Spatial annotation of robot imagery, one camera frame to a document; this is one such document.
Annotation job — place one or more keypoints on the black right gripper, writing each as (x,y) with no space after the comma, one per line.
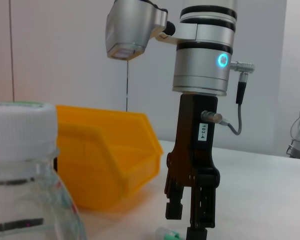
(190,150)

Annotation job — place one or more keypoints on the green utility knife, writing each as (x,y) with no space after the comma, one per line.
(170,233)

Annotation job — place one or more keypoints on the clear green-label water bottle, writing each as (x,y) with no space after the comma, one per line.
(22,175)

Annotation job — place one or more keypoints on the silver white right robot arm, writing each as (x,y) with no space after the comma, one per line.
(202,62)

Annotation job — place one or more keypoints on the yellow plastic bin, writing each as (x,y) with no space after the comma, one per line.
(102,162)

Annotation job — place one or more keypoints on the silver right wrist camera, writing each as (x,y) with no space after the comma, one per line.
(130,27)

